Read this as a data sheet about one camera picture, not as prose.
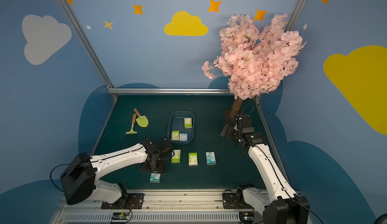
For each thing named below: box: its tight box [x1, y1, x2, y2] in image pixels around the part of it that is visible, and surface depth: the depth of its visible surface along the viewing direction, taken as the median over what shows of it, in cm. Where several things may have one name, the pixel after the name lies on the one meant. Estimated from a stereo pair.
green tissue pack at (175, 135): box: [171, 130, 180, 141], surface depth 98 cm
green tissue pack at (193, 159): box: [188, 152, 199, 166], surface depth 88 cm
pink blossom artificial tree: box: [201, 13, 307, 119], surface depth 70 cm
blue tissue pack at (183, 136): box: [179, 132, 188, 142], surface depth 98 cm
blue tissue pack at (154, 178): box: [149, 172, 161, 184], surface depth 81 cm
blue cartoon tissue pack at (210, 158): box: [205, 151, 217, 166], surface depth 88 cm
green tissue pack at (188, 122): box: [183, 117, 192, 129], surface depth 104 cm
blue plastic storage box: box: [167, 110, 195, 146], surface depth 104 cm
